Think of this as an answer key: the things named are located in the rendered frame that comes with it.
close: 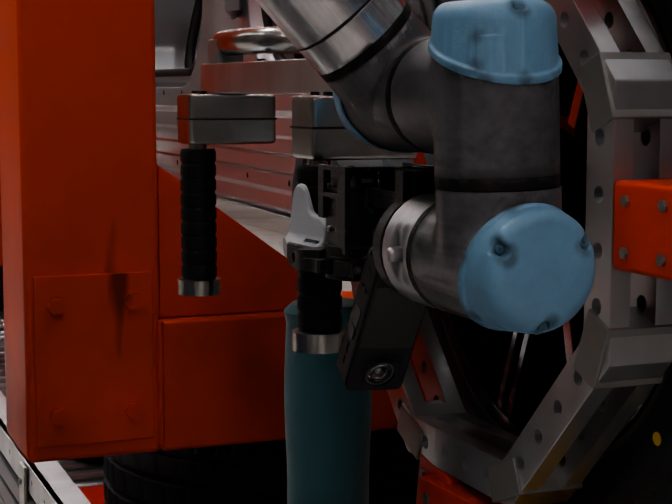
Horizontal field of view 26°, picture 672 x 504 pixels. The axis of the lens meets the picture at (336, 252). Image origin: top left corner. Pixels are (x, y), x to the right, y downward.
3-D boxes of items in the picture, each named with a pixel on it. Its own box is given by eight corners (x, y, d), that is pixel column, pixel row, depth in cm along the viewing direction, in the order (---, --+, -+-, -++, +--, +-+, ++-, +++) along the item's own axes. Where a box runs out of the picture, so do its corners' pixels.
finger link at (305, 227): (291, 179, 115) (352, 186, 107) (291, 253, 116) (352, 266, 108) (256, 180, 113) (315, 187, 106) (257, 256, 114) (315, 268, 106)
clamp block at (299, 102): (420, 159, 115) (420, 91, 114) (312, 161, 111) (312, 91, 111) (394, 156, 119) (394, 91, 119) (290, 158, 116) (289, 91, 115)
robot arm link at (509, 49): (384, 8, 91) (389, 183, 92) (462, -3, 81) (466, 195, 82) (497, 6, 94) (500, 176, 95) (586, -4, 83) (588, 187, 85)
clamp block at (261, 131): (277, 143, 146) (277, 90, 145) (190, 145, 143) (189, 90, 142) (261, 141, 151) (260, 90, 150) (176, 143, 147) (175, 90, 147)
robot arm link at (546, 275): (606, 189, 83) (607, 336, 84) (512, 178, 93) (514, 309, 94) (483, 197, 80) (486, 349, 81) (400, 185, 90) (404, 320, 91)
